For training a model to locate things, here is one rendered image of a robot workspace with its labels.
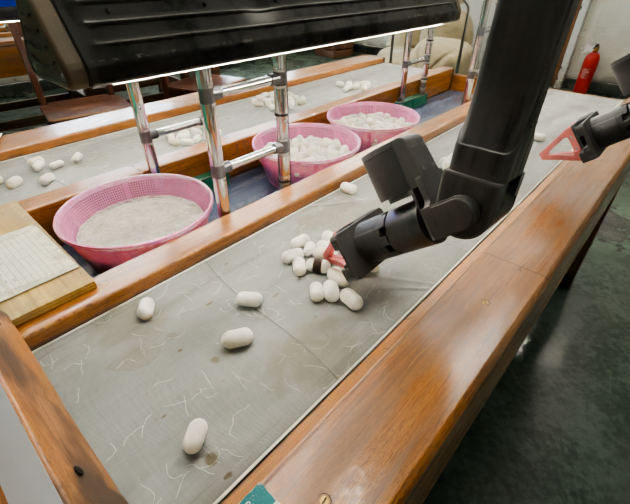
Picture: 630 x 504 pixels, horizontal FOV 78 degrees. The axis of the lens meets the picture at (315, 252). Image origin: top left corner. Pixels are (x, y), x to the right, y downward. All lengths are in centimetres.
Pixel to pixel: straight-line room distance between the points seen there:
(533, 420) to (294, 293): 104
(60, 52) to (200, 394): 33
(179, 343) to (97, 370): 9
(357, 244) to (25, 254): 48
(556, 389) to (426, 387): 115
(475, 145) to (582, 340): 144
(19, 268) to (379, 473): 53
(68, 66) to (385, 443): 39
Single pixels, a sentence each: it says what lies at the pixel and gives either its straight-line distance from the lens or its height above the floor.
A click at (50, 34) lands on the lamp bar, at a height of 108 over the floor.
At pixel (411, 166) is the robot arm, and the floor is 94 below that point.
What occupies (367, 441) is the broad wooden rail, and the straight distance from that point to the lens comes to 40.
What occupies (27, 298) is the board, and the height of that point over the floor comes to 78.
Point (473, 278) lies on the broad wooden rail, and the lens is 59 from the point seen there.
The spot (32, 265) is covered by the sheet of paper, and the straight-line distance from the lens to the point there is 67.
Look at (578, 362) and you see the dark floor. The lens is 169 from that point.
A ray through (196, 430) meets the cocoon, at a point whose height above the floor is 76.
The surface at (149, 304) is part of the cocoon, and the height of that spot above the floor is 76.
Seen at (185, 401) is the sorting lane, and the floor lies 74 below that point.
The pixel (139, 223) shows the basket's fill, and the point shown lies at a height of 74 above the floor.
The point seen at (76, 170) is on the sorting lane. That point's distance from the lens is 106.
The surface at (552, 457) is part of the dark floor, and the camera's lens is 141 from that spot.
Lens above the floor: 111
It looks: 36 degrees down
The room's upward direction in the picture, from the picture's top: straight up
